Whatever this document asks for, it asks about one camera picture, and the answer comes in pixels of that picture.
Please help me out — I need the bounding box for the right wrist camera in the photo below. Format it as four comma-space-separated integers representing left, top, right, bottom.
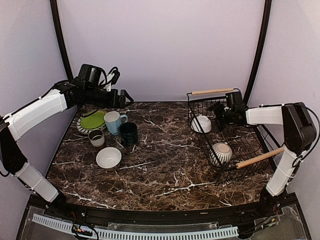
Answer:
225, 91, 246, 112

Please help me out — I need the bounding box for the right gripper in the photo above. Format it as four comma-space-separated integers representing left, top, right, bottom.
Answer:
206, 101, 235, 131

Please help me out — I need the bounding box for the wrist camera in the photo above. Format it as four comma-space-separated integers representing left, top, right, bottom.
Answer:
225, 91, 246, 112
75, 64, 120, 92

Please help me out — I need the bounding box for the black frame post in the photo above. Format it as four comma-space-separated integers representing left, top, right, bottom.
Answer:
243, 0, 272, 104
49, 0, 74, 80

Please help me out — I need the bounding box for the beige ceramic bowl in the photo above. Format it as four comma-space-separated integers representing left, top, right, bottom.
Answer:
95, 147, 122, 171

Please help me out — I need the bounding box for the white ceramic bowl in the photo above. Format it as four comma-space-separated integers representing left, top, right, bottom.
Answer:
190, 115, 212, 134

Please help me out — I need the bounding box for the brown ceramic cup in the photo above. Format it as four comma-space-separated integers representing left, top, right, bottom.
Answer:
88, 129, 106, 151

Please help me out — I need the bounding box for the wooden rack handle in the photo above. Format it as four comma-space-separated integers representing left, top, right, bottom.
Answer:
191, 88, 234, 96
236, 147, 285, 169

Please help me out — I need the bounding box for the striped ceramic bowl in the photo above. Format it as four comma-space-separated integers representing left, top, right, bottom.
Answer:
209, 142, 233, 167

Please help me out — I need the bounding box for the front wooden rack handle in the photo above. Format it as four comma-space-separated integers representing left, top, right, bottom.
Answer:
236, 147, 285, 169

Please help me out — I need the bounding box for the white slotted cable duct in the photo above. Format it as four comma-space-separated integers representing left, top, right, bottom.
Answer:
32, 213, 239, 240

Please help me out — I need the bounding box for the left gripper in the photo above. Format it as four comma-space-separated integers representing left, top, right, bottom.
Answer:
85, 86, 135, 109

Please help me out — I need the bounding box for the dark green cup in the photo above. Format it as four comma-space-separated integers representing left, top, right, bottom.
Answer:
119, 122, 138, 146

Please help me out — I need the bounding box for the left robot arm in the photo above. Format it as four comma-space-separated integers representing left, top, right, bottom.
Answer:
0, 79, 134, 218

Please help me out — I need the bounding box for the light blue mug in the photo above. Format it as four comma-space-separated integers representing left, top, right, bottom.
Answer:
104, 111, 128, 136

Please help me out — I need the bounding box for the white blue striped plate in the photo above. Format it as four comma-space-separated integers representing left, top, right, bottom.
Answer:
76, 109, 107, 136

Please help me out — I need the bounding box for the left black frame post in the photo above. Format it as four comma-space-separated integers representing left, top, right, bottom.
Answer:
49, 0, 74, 80

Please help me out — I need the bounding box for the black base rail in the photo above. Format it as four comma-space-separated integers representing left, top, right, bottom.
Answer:
26, 193, 300, 227

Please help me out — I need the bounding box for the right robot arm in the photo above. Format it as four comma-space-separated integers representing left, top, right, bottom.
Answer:
208, 101, 320, 197

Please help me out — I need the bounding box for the lime green plastic plate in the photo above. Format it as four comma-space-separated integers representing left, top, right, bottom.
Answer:
80, 111, 105, 129

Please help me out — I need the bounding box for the grey deer pattern plate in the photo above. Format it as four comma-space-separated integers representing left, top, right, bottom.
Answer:
72, 108, 107, 137

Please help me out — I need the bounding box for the black wire dish rack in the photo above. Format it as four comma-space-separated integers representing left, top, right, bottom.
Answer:
187, 92, 276, 185

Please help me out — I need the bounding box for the rear wooden rack handle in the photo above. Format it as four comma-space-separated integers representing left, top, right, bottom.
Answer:
191, 88, 234, 96

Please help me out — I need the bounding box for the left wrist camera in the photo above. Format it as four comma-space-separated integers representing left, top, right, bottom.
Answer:
75, 64, 120, 92

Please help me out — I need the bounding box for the right black frame post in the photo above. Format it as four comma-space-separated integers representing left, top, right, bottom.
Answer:
243, 0, 272, 104

